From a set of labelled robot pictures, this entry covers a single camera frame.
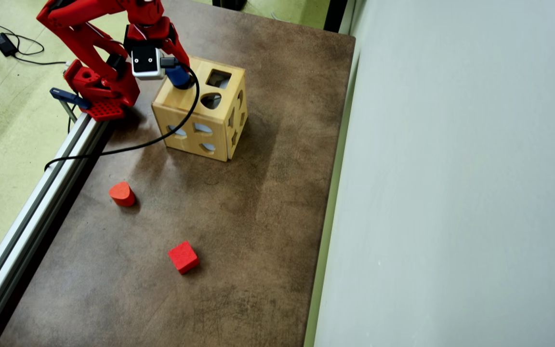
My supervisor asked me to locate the dark vertical post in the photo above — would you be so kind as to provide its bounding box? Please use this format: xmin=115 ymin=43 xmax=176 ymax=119
xmin=324 ymin=0 xmax=350 ymax=33

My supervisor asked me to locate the blue clamp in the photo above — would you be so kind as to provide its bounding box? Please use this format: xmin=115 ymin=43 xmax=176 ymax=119
xmin=50 ymin=88 xmax=91 ymax=124

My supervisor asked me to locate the thin black adapter cable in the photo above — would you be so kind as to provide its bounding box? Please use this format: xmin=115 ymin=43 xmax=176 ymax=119
xmin=0 ymin=23 xmax=68 ymax=66

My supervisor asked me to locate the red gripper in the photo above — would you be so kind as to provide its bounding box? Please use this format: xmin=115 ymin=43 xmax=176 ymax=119
xmin=123 ymin=16 xmax=192 ymax=68

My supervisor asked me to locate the red wooden cube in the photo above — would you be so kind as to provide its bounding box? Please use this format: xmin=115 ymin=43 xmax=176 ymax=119
xmin=168 ymin=240 xmax=200 ymax=275

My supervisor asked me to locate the orange rounded wooden block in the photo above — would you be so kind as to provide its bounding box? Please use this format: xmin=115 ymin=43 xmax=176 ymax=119
xmin=108 ymin=181 xmax=136 ymax=208

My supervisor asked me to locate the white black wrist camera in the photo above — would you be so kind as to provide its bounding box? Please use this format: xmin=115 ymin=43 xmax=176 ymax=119
xmin=131 ymin=44 xmax=167 ymax=80

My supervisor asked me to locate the black object at table end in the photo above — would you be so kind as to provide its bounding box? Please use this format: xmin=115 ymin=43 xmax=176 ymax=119
xmin=212 ymin=0 xmax=248 ymax=11

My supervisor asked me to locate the wooden shape sorter box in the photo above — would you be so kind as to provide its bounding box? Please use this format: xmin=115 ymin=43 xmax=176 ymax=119
xmin=151 ymin=52 xmax=249 ymax=162

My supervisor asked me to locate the black camera cable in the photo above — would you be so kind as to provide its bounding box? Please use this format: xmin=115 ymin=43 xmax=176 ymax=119
xmin=44 ymin=57 xmax=200 ymax=172

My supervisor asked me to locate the blue wooden cylinder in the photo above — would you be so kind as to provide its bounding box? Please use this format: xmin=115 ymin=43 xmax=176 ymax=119
xmin=165 ymin=65 xmax=194 ymax=90

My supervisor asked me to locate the aluminium profile rail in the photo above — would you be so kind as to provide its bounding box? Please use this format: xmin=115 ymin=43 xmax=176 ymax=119
xmin=0 ymin=112 xmax=109 ymax=347

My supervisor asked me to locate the black power adapter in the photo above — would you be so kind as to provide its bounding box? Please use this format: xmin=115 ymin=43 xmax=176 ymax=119
xmin=0 ymin=33 xmax=18 ymax=57

